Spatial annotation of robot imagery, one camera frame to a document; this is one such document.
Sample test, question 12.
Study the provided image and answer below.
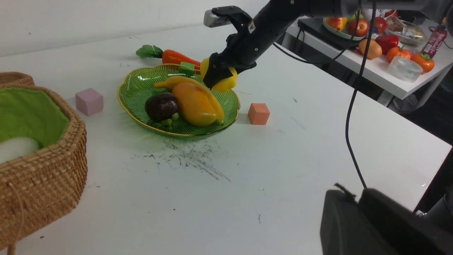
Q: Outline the white side table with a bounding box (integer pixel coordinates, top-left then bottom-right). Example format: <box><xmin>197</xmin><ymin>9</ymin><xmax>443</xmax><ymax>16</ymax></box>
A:
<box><xmin>284</xmin><ymin>20</ymin><xmax>453</xmax><ymax>106</ymax></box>

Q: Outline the clear tape roll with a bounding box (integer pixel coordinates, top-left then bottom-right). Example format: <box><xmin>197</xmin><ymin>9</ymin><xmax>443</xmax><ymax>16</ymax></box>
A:
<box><xmin>387</xmin><ymin>56</ymin><xmax>423</xmax><ymax>83</ymax></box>

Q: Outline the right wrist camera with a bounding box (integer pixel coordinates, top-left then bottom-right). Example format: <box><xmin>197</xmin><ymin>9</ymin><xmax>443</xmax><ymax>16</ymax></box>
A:
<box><xmin>203</xmin><ymin>5</ymin><xmax>253</xmax><ymax>33</ymax></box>

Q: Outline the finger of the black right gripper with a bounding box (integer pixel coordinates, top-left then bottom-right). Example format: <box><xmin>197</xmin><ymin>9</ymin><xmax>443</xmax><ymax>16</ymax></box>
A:
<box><xmin>203</xmin><ymin>63</ymin><xmax>227</xmax><ymax>89</ymax></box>

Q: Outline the yellow toy lemon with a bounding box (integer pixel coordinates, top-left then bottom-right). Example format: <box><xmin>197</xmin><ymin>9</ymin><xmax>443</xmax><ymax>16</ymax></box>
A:
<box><xmin>200</xmin><ymin>58</ymin><xmax>237</xmax><ymax>93</ymax></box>

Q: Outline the red toy pepper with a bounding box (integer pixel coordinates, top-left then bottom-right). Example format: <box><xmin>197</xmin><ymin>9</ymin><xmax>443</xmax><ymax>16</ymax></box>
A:
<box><xmin>375</xmin><ymin>34</ymin><xmax>400</xmax><ymax>55</ymax></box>

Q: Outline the orange yellow toy mango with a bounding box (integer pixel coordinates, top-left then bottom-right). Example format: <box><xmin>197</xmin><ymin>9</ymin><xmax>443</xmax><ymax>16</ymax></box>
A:
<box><xmin>172</xmin><ymin>83</ymin><xmax>217</xmax><ymax>126</ymax></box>

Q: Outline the orange foam cube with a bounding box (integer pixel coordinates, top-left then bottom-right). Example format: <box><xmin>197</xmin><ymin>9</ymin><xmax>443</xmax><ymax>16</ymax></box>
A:
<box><xmin>247</xmin><ymin>103</ymin><xmax>270</xmax><ymax>125</ymax></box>

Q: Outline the orange toy carrot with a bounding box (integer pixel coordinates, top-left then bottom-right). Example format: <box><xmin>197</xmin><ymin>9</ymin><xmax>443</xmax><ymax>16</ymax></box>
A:
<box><xmin>136</xmin><ymin>45</ymin><xmax>200</xmax><ymax>70</ymax></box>

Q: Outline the green foam cube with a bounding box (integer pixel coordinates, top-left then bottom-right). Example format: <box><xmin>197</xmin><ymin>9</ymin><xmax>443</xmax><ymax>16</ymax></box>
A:
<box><xmin>178</xmin><ymin>62</ymin><xmax>195</xmax><ymax>77</ymax></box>

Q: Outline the woven wicker basket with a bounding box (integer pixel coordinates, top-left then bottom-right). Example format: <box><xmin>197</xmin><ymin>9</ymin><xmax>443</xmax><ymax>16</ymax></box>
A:
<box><xmin>1</xmin><ymin>85</ymin><xmax>88</xmax><ymax>255</ymax></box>

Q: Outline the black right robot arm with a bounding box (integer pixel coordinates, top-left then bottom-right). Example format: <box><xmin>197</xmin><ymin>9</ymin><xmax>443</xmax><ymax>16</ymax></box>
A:
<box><xmin>200</xmin><ymin>0</ymin><xmax>453</xmax><ymax>89</ymax></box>

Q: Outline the orange toy fruit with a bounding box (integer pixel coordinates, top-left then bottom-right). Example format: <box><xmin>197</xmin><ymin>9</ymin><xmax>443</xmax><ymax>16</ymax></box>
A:
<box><xmin>358</xmin><ymin>39</ymin><xmax>382</xmax><ymax>60</ymax></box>

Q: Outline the purple toy mangosteen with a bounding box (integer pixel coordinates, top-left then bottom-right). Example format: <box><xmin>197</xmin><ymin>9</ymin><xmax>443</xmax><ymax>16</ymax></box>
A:
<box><xmin>144</xmin><ymin>92</ymin><xmax>180</xmax><ymax>129</ymax></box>

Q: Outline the red bottle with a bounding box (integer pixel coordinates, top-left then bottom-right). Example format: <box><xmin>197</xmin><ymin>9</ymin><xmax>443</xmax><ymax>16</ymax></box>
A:
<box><xmin>420</xmin><ymin>19</ymin><xmax>448</xmax><ymax>59</ymax></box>

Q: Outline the pink foam cube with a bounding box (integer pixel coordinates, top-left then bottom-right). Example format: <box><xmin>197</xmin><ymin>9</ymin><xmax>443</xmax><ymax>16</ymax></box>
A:
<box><xmin>75</xmin><ymin>88</ymin><xmax>104</xmax><ymax>117</ymax></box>

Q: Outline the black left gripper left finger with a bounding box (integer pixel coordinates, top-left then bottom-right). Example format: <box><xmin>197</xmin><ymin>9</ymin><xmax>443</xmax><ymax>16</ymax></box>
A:
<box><xmin>319</xmin><ymin>183</ymin><xmax>397</xmax><ymax>255</ymax></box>

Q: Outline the plate of toy fruit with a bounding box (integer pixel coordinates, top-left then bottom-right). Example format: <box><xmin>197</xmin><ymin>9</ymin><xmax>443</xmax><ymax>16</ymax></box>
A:
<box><xmin>322</xmin><ymin>13</ymin><xmax>371</xmax><ymax>41</ymax></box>

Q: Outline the small orange toy tomato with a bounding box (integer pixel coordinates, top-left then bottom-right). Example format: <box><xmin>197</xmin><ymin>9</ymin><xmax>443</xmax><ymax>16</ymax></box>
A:
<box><xmin>386</xmin><ymin>46</ymin><xmax>411</xmax><ymax>63</ymax></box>

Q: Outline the yellow toy banana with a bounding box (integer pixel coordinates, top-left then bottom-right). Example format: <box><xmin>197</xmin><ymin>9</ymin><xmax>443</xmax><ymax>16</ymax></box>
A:
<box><xmin>153</xmin><ymin>75</ymin><xmax>225</xmax><ymax>125</ymax></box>

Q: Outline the orange toy bell pepper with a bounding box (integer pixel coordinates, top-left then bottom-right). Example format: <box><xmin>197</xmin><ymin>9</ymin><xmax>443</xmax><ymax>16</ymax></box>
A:
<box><xmin>411</xmin><ymin>53</ymin><xmax>435</xmax><ymax>74</ymax></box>

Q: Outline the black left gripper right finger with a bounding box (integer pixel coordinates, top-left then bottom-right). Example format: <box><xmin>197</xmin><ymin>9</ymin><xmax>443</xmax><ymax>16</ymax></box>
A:
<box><xmin>358</xmin><ymin>188</ymin><xmax>453</xmax><ymax>255</ymax></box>

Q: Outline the white toy radish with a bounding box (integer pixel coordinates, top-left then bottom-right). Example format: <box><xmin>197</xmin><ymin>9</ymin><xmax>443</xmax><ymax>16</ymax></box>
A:
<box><xmin>0</xmin><ymin>137</ymin><xmax>39</xmax><ymax>163</ymax></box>

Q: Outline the black right camera cable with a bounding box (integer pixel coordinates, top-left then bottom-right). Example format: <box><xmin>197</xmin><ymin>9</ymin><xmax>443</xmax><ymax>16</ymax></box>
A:
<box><xmin>273</xmin><ymin>0</ymin><xmax>377</xmax><ymax>190</ymax></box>

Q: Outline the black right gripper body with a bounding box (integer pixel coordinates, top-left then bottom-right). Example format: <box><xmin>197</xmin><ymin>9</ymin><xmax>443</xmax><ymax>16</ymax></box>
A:
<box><xmin>209</xmin><ymin>14</ymin><xmax>283</xmax><ymax>71</ymax></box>

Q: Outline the clear plastic food container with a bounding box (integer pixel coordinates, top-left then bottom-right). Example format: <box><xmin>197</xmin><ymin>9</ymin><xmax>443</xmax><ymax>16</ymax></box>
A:
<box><xmin>385</xmin><ymin>16</ymin><xmax>427</xmax><ymax>46</ymax></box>

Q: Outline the green leaf-shaped glass plate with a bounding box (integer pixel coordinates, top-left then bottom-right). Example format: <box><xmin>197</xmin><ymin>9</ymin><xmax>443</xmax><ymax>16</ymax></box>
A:
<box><xmin>117</xmin><ymin>63</ymin><xmax>241</xmax><ymax>140</ymax></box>

